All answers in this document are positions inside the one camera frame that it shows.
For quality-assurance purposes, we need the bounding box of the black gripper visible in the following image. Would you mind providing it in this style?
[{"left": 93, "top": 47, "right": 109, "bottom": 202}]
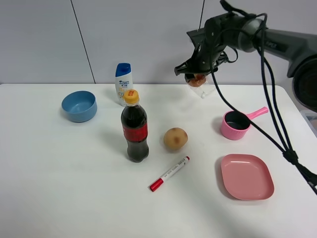
[{"left": 174, "top": 17, "right": 224, "bottom": 76}]

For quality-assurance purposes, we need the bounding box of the orange snack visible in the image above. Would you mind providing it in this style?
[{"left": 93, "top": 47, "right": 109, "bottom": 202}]
[{"left": 185, "top": 74, "right": 215, "bottom": 99}]

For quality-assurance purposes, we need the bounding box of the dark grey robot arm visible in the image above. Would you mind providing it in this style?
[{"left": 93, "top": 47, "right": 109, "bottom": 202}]
[{"left": 174, "top": 13, "right": 317, "bottom": 111}]

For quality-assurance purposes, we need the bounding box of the white shampoo bottle blue cap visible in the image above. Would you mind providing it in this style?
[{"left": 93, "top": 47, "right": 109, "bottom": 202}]
[{"left": 115, "top": 62, "right": 133, "bottom": 107}]

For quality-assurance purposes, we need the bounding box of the brown potato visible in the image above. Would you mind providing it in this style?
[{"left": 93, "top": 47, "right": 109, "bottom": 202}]
[{"left": 163, "top": 127, "right": 188, "bottom": 151}]

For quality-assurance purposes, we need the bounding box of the cola bottle yellow cap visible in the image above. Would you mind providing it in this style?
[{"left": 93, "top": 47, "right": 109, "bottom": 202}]
[{"left": 121, "top": 89, "right": 149, "bottom": 163}]

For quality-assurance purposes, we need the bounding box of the pink toy saucepan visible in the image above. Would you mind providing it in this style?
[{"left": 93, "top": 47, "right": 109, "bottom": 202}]
[{"left": 220, "top": 107, "right": 268, "bottom": 140}]

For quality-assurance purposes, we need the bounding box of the blue plastic bowl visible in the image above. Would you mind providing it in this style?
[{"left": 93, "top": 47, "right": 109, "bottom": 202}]
[{"left": 61, "top": 91, "right": 98, "bottom": 123}]

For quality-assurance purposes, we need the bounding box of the red whiteboard marker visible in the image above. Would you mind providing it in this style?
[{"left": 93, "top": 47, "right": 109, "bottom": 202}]
[{"left": 149, "top": 156, "right": 190, "bottom": 192}]

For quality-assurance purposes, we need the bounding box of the pink plastic plate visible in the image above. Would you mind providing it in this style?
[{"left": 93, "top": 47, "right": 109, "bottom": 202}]
[{"left": 220, "top": 154, "right": 274, "bottom": 200}]

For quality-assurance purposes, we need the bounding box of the black wrist camera mount plate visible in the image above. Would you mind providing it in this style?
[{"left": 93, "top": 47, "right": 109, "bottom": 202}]
[{"left": 186, "top": 28, "right": 205, "bottom": 47}]

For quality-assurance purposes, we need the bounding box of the black cable bundle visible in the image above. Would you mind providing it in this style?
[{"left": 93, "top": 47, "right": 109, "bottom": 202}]
[{"left": 209, "top": 0, "right": 317, "bottom": 195}]

